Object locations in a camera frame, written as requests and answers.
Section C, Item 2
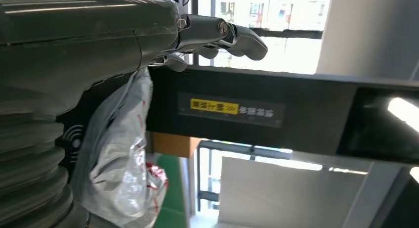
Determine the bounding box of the white plastic mailer package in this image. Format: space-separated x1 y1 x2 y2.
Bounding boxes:
70 67 169 228

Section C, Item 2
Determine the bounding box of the black weighing scanner device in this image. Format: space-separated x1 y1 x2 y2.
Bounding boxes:
55 65 419 175

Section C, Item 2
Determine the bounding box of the brown cardboard box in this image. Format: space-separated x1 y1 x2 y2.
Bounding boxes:
152 132 201 158

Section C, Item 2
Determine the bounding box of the black yellow label sticker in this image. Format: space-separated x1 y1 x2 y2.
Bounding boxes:
178 92 286 128

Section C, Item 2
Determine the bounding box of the green conveyor belt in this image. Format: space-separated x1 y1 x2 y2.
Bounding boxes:
154 153 197 228

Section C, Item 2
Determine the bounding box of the black metal rail frame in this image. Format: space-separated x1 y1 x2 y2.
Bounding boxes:
196 139 293 212

